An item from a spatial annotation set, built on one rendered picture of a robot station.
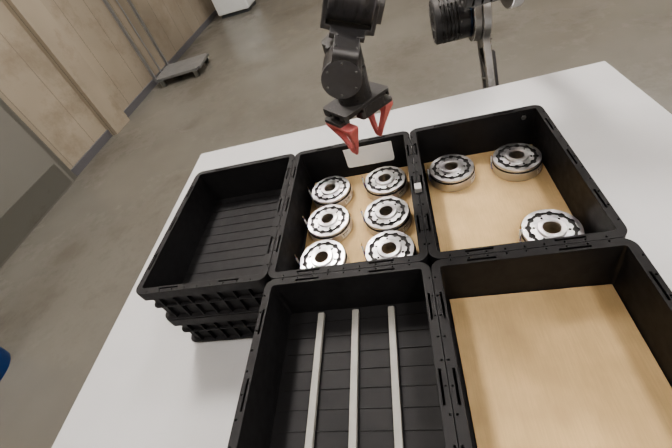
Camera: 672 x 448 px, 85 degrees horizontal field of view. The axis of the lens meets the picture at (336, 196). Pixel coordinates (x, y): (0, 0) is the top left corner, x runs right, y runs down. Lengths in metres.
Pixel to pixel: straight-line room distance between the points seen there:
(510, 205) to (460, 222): 0.11
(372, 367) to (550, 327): 0.29
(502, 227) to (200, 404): 0.74
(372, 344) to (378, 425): 0.13
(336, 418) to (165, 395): 0.47
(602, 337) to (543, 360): 0.10
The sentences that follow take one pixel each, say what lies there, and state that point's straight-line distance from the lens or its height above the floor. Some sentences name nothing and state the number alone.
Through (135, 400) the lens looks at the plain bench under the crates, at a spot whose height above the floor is 0.70.
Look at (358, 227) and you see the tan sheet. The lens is 0.86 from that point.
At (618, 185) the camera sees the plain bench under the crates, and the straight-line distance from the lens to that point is 1.13.
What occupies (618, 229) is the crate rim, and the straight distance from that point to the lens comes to 0.71.
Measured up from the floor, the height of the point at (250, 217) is 0.83.
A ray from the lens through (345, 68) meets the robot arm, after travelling 0.52.
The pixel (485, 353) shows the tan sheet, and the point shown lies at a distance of 0.68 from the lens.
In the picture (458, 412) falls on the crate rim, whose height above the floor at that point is 0.93.
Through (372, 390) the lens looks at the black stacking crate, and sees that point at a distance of 0.67.
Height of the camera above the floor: 1.45
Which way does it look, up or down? 40 degrees down
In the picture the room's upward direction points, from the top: 21 degrees counter-clockwise
